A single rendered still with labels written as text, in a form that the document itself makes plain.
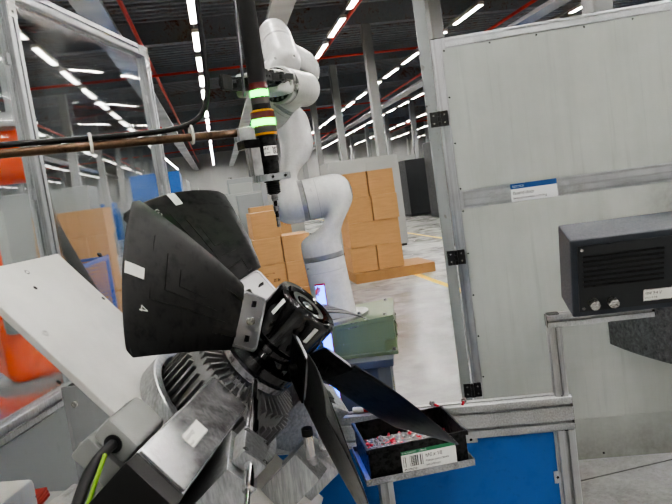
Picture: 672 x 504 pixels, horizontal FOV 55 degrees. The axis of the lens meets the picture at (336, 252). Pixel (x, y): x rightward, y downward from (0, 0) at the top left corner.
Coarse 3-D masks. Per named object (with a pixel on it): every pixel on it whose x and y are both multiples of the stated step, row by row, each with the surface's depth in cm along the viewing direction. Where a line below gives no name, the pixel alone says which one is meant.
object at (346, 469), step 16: (320, 384) 89; (304, 400) 102; (320, 400) 94; (320, 416) 96; (336, 416) 84; (320, 432) 97; (336, 432) 77; (336, 448) 91; (336, 464) 94; (352, 464) 79; (352, 480) 87; (352, 496) 91
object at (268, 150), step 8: (256, 136) 115; (264, 136) 114; (272, 136) 115; (264, 144) 114; (272, 144) 115; (264, 152) 115; (272, 152) 115; (264, 160) 115; (272, 160) 115; (264, 168) 115; (272, 168) 115; (272, 184) 116; (272, 192) 116
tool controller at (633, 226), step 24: (648, 216) 145; (576, 240) 140; (600, 240) 139; (624, 240) 139; (648, 240) 138; (576, 264) 141; (600, 264) 141; (624, 264) 140; (648, 264) 140; (576, 288) 144; (600, 288) 143; (624, 288) 142; (648, 288) 142; (576, 312) 146; (600, 312) 145
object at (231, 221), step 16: (176, 192) 122; (192, 192) 124; (208, 192) 127; (176, 208) 119; (192, 208) 121; (208, 208) 122; (224, 208) 124; (176, 224) 117; (192, 224) 118; (208, 224) 119; (224, 224) 120; (240, 224) 122; (208, 240) 116; (224, 240) 117; (240, 240) 119; (224, 256) 115; (240, 256) 116; (256, 256) 117; (240, 272) 114
